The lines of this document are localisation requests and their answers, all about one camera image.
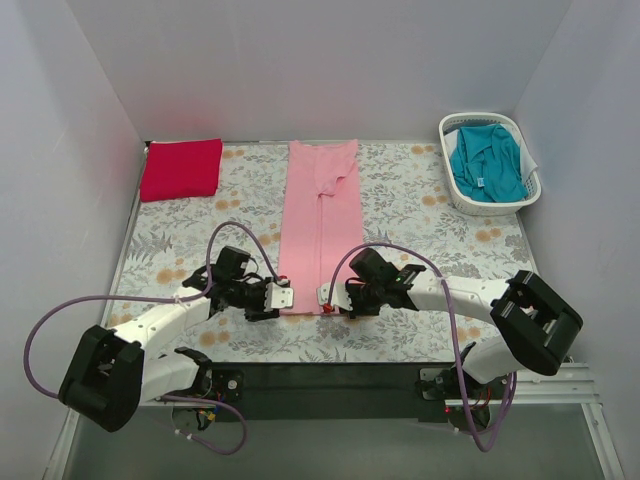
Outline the pink t shirt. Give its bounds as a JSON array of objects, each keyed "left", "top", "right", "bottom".
[{"left": 278, "top": 140, "right": 364, "bottom": 315}]

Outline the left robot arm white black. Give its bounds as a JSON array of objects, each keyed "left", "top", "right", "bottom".
[{"left": 58, "top": 247, "right": 293, "bottom": 432}]

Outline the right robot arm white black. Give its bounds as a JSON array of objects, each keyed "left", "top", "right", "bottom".
[{"left": 340, "top": 248, "right": 583, "bottom": 398}]

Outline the floral table mat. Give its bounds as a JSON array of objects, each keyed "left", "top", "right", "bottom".
[{"left": 107, "top": 143, "right": 534, "bottom": 362}]

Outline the folded red t shirt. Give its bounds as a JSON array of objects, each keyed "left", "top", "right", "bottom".
[{"left": 139, "top": 139, "right": 224, "bottom": 203}]

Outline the teal t shirt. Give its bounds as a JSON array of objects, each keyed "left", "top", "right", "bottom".
[{"left": 449, "top": 124, "right": 528, "bottom": 203}]

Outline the white laundry basket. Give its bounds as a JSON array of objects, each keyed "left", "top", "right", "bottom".
[{"left": 439, "top": 112, "right": 542, "bottom": 216}]

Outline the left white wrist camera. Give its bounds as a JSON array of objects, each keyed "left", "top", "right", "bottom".
[{"left": 264, "top": 279, "right": 294, "bottom": 311}]

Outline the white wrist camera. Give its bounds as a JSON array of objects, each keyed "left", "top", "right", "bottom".
[
  {"left": 264, "top": 279, "right": 294, "bottom": 311},
  {"left": 316, "top": 283, "right": 353, "bottom": 314}
]

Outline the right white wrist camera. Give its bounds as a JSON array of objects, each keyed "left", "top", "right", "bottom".
[{"left": 316, "top": 283, "right": 353, "bottom": 314}]

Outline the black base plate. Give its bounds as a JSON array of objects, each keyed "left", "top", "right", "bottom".
[{"left": 204, "top": 362, "right": 461, "bottom": 423}]

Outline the aluminium frame rail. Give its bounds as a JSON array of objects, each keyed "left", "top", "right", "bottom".
[{"left": 46, "top": 363, "right": 623, "bottom": 479}]

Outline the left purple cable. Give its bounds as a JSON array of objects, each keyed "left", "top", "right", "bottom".
[{"left": 24, "top": 221, "right": 291, "bottom": 456}]

